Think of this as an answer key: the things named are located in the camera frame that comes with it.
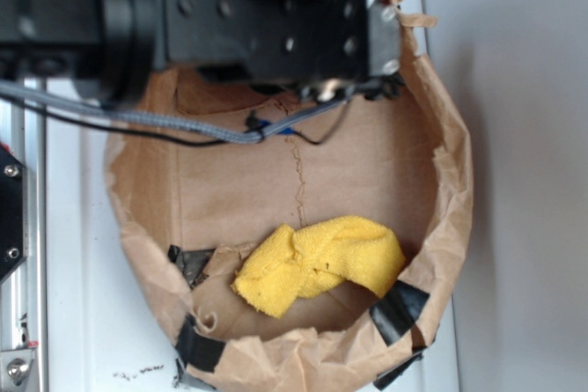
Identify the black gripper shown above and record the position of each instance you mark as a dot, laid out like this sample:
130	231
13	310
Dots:
314	45

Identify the yellow microfiber cloth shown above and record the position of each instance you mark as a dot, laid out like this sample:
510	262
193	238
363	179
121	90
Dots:
291	264

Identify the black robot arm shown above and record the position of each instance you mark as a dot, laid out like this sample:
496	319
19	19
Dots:
110	47

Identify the brown paper bag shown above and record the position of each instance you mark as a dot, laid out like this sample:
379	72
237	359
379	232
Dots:
404	163

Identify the aluminium rail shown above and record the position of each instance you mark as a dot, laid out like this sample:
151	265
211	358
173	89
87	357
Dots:
24	365

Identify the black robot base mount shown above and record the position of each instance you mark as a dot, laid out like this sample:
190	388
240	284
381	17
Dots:
14	215

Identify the black tape front left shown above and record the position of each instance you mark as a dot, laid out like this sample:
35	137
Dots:
194	349

